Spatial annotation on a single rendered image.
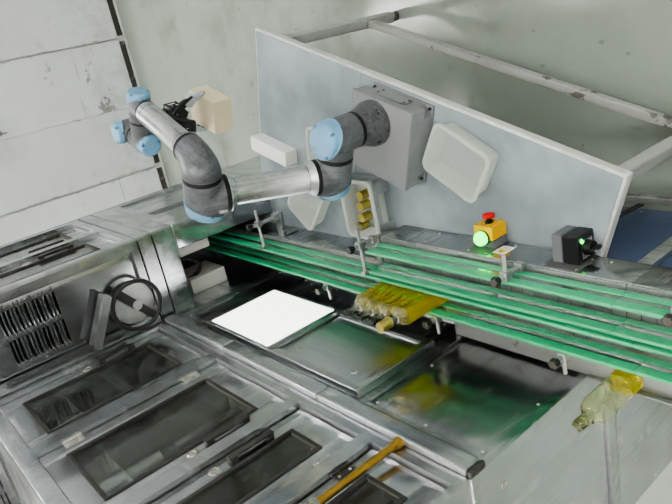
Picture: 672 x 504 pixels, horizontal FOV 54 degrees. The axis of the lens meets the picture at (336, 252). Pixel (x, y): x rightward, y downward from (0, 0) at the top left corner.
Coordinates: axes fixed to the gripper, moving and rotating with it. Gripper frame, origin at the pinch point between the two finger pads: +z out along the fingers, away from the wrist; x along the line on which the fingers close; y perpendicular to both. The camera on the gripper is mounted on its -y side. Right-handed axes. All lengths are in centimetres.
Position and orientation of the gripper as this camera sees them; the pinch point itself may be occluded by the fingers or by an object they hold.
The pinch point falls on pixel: (207, 110)
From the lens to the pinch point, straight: 250.6
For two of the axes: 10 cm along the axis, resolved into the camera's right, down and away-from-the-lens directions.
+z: 7.5, -3.6, 5.5
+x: -0.2, 8.2, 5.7
